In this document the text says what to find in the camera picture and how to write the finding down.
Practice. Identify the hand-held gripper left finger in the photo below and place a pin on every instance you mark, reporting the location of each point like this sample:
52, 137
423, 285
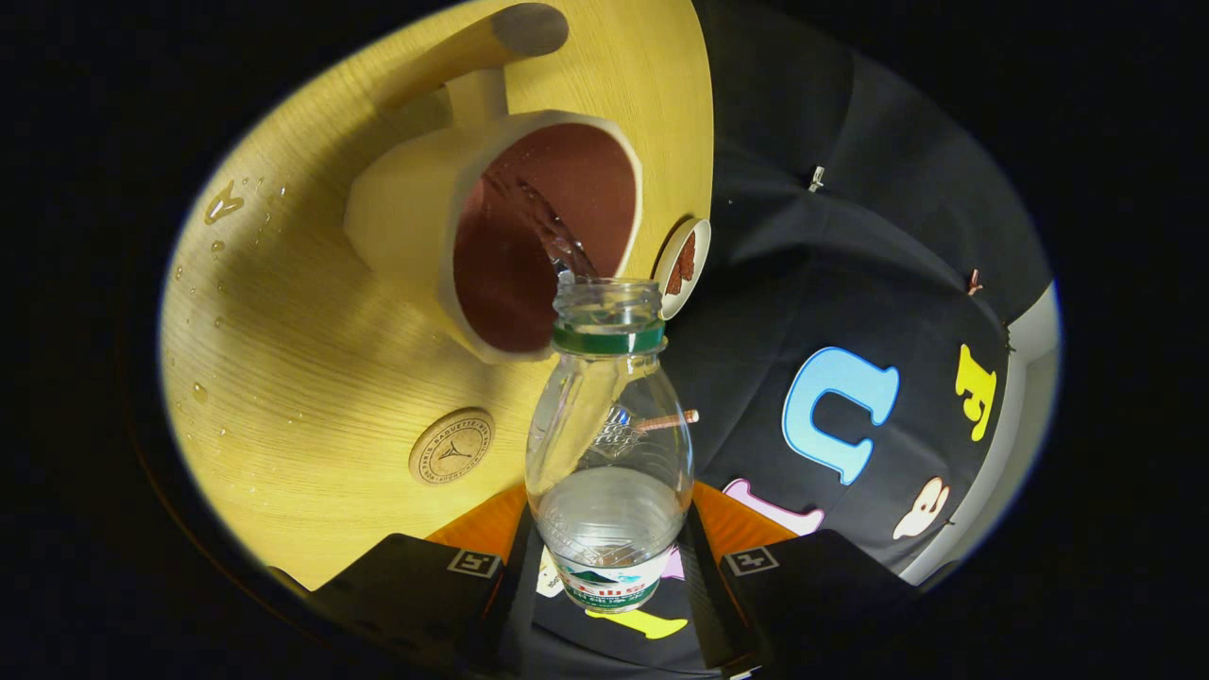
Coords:
406, 590

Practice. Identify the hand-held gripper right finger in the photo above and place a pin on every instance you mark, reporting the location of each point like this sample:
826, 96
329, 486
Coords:
812, 590

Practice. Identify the round wooden coaster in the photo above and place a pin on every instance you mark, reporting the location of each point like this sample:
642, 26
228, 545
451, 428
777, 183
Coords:
451, 447

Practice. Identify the clear plastic juice bottle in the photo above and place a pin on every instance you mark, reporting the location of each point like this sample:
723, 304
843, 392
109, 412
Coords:
609, 510

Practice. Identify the beige cup with brown inside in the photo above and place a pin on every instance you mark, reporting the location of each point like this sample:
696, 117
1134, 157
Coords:
406, 208

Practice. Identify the wooden table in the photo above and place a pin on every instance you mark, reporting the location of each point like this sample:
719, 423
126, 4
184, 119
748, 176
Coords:
312, 349

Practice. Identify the white round plate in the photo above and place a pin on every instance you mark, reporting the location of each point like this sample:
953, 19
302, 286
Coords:
664, 300

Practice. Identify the reddish brown food piece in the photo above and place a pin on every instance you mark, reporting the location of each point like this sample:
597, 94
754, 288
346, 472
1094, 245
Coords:
674, 279
688, 253

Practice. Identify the small red clip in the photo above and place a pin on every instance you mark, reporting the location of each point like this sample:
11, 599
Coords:
974, 281

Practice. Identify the small metal clip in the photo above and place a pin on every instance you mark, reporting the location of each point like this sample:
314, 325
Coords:
817, 178

